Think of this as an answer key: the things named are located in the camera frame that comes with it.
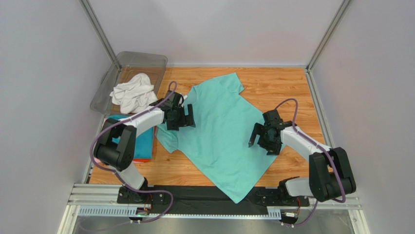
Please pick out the crumpled white t shirt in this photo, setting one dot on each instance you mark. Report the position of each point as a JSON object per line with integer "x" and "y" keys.
{"x": 135, "y": 95}

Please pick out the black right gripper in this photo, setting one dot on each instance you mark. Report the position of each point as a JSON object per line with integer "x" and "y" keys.
{"x": 265, "y": 140}

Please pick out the folded dark teal t shirt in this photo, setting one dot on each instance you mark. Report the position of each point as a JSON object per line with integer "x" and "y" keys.
{"x": 123, "y": 137}

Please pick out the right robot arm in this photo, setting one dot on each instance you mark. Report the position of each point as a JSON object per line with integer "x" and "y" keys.
{"x": 330, "y": 175}

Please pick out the clear plastic bin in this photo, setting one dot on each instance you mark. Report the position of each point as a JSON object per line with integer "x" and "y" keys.
{"x": 131, "y": 64}

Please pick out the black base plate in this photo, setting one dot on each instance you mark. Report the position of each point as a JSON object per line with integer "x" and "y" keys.
{"x": 208, "y": 200}

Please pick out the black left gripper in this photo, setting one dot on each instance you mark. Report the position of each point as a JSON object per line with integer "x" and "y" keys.
{"x": 186, "y": 120}

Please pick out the aluminium front rail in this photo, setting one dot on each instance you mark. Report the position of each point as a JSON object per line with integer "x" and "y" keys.
{"x": 101, "y": 200}

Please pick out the left aluminium frame post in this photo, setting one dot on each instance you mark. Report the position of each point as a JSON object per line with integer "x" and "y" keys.
{"x": 91, "y": 15}

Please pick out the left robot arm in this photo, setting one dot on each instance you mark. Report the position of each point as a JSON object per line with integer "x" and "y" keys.
{"x": 124, "y": 169}

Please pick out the teal green t shirt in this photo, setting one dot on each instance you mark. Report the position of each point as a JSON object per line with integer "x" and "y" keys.
{"x": 218, "y": 143}

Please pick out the right aluminium frame post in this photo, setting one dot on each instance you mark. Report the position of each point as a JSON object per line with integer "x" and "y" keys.
{"x": 340, "y": 13}

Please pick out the aluminium frame post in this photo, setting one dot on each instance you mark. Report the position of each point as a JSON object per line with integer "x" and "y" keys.
{"x": 91, "y": 15}
{"x": 340, "y": 13}

